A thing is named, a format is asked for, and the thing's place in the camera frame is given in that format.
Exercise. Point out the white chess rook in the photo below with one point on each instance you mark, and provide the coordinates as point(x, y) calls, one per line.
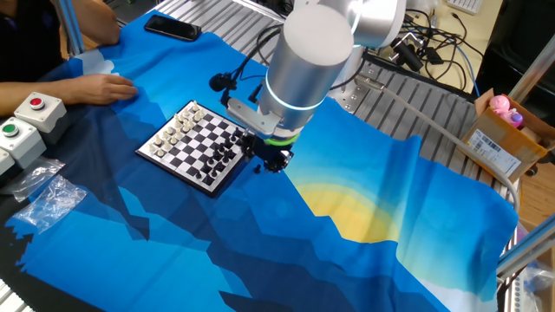
point(151, 147)
point(194, 106)

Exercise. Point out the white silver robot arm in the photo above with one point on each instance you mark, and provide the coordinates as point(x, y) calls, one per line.
point(303, 78)

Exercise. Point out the tall black chess piece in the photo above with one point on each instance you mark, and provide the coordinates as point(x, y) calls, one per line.
point(223, 160)
point(229, 154)

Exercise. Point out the tall white chess piece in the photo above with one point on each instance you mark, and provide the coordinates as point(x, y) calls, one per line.
point(176, 123)
point(170, 129)

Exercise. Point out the grey box green button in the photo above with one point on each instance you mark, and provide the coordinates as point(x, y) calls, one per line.
point(21, 143)

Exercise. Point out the black smartphone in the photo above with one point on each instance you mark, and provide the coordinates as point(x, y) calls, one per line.
point(172, 28)

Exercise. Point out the person right hand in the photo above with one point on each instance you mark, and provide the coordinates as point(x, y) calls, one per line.
point(99, 90)

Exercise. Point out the white keyboard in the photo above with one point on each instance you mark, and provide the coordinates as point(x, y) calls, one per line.
point(466, 5)

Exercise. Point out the black white chessboard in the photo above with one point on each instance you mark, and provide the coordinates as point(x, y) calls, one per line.
point(191, 149)

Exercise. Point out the aluminium frame post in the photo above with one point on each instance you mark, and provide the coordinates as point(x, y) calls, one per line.
point(535, 65)

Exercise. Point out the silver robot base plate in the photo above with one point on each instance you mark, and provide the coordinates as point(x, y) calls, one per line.
point(360, 97)

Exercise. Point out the person right forearm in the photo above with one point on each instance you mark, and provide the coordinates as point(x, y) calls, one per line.
point(30, 97)

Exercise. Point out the white shipping label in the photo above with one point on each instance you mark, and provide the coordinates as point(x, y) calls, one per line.
point(494, 151)

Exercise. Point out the aluminium frame rail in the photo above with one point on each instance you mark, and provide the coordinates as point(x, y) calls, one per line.
point(529, 251)

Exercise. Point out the person left forearm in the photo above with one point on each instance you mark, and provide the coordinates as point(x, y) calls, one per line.
point(97, 21)

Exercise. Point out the grey flexible conduit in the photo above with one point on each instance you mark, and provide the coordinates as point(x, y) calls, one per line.
point(416, 112)

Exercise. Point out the pink plastic toy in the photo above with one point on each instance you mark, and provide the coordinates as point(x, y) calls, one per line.
point(500, 104)

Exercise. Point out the clear plastic bag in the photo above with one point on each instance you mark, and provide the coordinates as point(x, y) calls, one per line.
point(52, 203)
point(539, 281)
point(37, 175)

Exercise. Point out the large black box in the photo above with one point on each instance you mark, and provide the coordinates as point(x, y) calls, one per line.
point(511, 43)

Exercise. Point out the slanted aluminium frame strut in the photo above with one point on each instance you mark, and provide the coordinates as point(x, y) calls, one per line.
point(71, 26)

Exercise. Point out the black chess rook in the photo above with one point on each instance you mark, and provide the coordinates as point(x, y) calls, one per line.
point(207, 180)

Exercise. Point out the black chess knight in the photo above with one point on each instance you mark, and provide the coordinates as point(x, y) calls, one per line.
point(213, 173)

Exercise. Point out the white chess knight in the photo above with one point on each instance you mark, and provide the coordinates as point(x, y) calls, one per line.
point(157, 141)
point(188, 112)

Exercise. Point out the man in black t-shirt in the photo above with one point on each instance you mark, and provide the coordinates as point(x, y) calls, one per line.
point(26, 39)

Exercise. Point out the cardboard box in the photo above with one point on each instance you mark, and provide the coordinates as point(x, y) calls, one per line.
point(526, 149)

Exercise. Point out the blue landscape tablecloth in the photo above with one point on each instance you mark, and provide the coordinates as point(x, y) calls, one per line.
point(347, 260)

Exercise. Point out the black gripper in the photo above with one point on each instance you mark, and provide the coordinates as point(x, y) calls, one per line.
point(273, 149)

